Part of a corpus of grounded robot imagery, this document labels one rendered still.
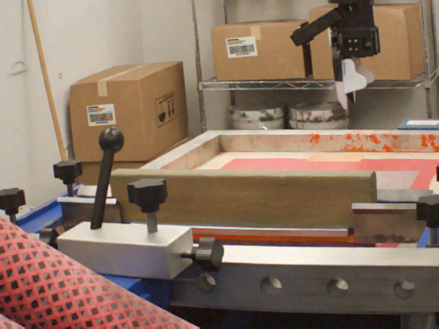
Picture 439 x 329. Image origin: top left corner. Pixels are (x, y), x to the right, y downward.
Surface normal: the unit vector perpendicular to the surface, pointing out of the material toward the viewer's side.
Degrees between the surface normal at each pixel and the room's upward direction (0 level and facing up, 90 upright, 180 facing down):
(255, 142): 90
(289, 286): 90
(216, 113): 90
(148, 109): 89
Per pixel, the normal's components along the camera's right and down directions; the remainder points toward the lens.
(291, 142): -0.37, 0.24
